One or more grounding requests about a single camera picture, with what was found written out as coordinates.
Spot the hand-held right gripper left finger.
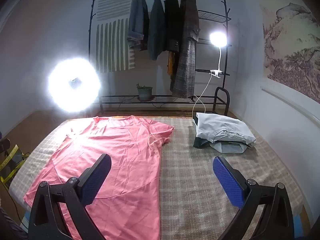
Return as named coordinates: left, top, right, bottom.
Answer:
left=28, top=153, right=112, bottom=240

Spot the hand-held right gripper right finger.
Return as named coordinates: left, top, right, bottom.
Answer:
left=212, top=156, right=293, bottom=240

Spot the pink t-shirt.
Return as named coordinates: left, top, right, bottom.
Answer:
left=24, top=116, right=175, bottom=240

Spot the black metal clothes rack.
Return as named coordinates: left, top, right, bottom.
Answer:
left=88, top=0, right=232, bottom=112

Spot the beige plaid blanket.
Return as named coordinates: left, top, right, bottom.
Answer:
left=9, top=116, right=304, bottom=240

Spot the light blue folded garment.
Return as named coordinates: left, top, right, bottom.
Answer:
left=209, top=141, right=247, bottom=154

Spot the pale grey folded garment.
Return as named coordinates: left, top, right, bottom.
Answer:
left=195, top=112, right=257, bottom=147

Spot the dark case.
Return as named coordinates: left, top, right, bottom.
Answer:
left=0, top=137, right=30, bottom=178

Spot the potted plant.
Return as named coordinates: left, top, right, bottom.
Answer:
left=136, top=83, right=153, bottom=102

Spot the brown plaid coat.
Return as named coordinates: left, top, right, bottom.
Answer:
left=170, top=0, right=200, bottom=98

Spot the yellow scarf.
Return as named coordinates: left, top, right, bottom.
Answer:
left=167, top=51, right=175, bottom=77

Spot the white clip lamp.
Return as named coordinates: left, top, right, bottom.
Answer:
left=209, top=32, right=228, bottom=78

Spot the dark grey jacket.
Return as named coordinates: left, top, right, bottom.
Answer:
left=147, top=0, right=167, bottom=60

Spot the denim jacket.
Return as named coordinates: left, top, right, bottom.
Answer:
left=127, top=0, right=150, bottom=52

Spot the black coat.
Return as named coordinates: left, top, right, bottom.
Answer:
left=164, top=0, right=181, bottom=53

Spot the yellow strap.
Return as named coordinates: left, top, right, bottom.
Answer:
left=0, top=145, right=19, bottom=184

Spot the black metal chair frame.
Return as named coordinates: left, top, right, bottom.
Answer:
left=213, top=87, right=230, bottom=117

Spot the white lamp cable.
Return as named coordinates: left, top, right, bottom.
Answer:
left=192, top=76, right=213, bottom=119

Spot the ring light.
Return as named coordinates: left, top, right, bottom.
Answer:
left=47, top=57, right=102, bottom=113

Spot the striped wall hanging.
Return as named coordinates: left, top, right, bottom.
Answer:
left=95, top=0, right=137, bottom=72

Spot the landscape wall painting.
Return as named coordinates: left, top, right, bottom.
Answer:
left=260, top=2, right=320, bottom=97

